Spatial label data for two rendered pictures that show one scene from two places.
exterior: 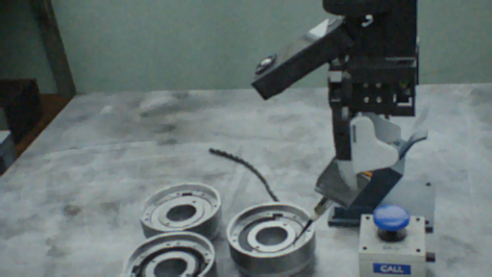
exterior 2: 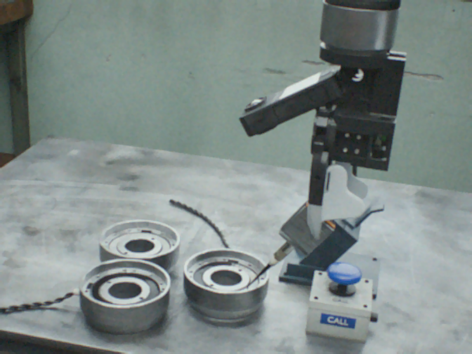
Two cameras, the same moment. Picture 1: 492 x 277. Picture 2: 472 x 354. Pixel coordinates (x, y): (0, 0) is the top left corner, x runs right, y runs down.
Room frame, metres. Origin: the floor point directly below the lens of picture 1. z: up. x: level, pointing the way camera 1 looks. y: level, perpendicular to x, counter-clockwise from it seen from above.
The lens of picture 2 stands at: (-0.04, 0.06, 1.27)
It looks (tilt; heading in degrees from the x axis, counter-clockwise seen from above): 23 degrees down; 355
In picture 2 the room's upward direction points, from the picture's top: 4 degrees clockwise
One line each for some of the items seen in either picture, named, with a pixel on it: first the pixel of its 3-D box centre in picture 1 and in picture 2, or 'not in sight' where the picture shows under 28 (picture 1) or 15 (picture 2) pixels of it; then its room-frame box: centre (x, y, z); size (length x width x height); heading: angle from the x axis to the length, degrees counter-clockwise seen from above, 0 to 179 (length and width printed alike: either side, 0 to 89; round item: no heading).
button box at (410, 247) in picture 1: (397, 248); (344, 305); (0.64, -0.15, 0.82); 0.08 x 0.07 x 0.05; 75
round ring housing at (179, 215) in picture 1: (182, 217); (139, 251); (0.77, 0.10, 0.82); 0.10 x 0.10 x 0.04
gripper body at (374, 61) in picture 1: (370, 50); (355, 106); (0.64, -0.13, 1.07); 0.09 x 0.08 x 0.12; 72
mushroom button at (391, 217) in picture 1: (391, 230); (342, 286); (0.64, -0.14, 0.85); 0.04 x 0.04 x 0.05
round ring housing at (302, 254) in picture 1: (272, 241); (225, 284); (0.69, -0.01, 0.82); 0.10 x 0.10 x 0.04
